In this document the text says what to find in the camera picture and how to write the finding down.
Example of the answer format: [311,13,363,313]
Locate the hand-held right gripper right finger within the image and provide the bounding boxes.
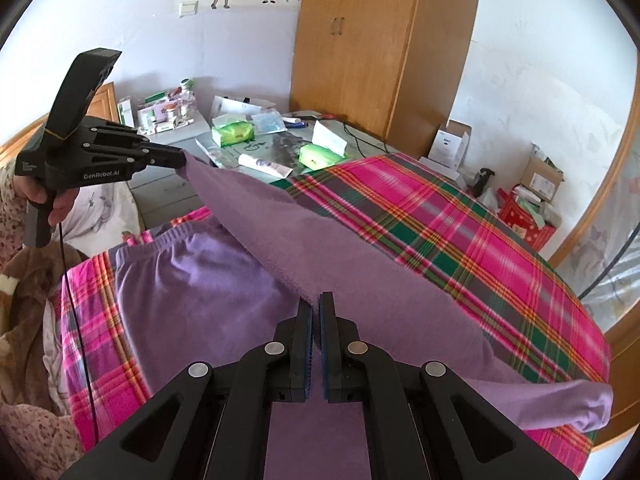
[319,291,578,480]

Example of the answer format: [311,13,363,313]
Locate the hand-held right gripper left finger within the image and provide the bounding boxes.
[60,292,315,480]

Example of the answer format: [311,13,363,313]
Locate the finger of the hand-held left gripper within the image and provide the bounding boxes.
[82,121,187,161]
[82,152,187,172]

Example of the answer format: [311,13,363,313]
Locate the purple fleece pants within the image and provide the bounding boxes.
[109,152,615,480]

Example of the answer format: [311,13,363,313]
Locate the person's left forearm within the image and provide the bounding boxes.
[0,162,28,261]

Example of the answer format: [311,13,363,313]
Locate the person's left hand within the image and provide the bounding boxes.
[14,176,81,227]

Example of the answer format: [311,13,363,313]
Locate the grey white cabinet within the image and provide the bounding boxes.
[127,110,211,231]

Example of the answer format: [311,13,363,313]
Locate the wooden bed headboard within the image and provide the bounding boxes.
[0,81,121,161]

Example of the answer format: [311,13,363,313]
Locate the green white box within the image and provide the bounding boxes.
[117,97,137,128]

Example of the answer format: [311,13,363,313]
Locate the green tissue pack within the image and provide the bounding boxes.
[299,120,349,170]
[211,121,255,147]

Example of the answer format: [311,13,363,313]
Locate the white printed pillow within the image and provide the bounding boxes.
[65,180,146,256]

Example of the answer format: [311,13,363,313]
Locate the white paper carton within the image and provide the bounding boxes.
[209,95,278,121]

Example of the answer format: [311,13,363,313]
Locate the white cream tube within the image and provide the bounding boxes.
[237,154,293,178]

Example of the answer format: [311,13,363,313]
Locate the blue face mask pack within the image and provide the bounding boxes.
[250,110,288,135]

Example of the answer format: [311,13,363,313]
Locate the glass table with bamboo print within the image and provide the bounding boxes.
[195,110,351,181]

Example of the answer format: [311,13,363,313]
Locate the pink green plaid bed sheet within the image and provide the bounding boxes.
[60,152,613,478]

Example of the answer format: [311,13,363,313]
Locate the brown fuzzy garment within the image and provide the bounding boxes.
[0,247,83,413]

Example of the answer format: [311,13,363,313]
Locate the wooden wardrobe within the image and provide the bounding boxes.
[289,0,485,148]

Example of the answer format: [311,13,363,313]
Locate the small black device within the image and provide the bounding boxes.
[472,167,497,196]

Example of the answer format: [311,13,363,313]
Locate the red gift box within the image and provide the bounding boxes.
[497,187,558,251]

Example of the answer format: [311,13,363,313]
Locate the white open carton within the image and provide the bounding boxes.
[429,120,472,168]

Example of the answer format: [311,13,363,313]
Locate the brown cardboard box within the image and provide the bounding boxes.
[520,144,565,196]

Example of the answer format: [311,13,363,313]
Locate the pink floral cloth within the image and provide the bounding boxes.
[0,400,83,480]

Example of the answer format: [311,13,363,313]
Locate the transparent printed door curtain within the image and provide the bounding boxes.
[550,160,640,333]

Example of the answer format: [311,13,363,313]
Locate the black cable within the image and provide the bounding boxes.
[57,220,98,453]

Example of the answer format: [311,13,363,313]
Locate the black table cables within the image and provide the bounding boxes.
[342,122,396,157]

